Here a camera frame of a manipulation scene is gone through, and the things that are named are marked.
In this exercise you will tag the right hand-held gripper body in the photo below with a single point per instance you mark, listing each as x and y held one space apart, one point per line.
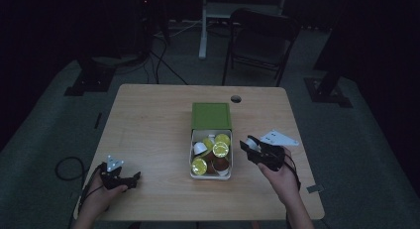
272 154

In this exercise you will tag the black stand with flat base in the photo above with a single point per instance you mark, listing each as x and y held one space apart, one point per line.
327 90
90 80

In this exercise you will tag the pile of coffee capsules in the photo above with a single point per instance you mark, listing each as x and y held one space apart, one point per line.
220 149

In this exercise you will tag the small black floor strip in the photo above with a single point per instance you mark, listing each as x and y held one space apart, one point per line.
97 120

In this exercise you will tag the grey tape piece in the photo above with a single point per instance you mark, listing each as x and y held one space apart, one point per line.
315 189

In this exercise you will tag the person's right hand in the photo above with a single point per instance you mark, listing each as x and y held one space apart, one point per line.
282 182

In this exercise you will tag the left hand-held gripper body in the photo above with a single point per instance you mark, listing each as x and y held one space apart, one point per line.
110 179

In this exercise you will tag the white coffee capsule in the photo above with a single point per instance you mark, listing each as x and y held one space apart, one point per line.
252 143

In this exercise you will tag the person's left hand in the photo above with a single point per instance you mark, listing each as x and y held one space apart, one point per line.
99 197

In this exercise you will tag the black folding chair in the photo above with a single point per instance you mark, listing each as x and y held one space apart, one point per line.
261 40

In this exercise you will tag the white box drawer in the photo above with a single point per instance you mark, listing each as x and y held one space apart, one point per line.
212 177

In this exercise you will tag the green box sleeve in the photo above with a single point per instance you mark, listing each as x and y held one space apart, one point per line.
211 116

